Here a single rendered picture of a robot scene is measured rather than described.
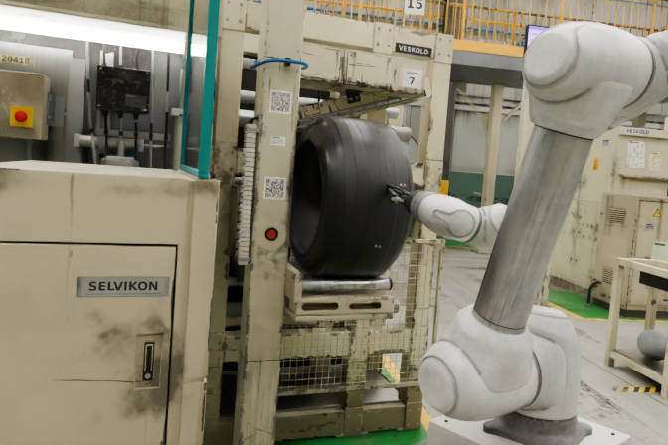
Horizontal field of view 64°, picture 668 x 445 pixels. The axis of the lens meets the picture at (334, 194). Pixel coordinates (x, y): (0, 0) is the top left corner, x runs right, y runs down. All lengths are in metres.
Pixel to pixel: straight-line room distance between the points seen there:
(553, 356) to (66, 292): 0.92
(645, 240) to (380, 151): 4.76
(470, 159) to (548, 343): 11.04
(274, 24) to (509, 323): 1.25
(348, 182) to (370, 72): 0.68
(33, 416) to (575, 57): 1.04
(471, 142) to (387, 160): 10.44
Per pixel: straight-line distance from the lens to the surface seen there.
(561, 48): 0.91
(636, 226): 6.20
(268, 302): 1.89
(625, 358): 4.43
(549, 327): 1.22
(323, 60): 2.18
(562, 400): 1.27
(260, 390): 1.99
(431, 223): 1.38
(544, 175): 0.97
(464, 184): 12.06
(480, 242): 1.45
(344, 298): 1.86
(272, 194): 1.83
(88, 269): 1.00
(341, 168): 1.71
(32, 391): 1.07
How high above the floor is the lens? 1.31
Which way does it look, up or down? 3 degrees down
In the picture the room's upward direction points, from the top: 4 degrees clockwise
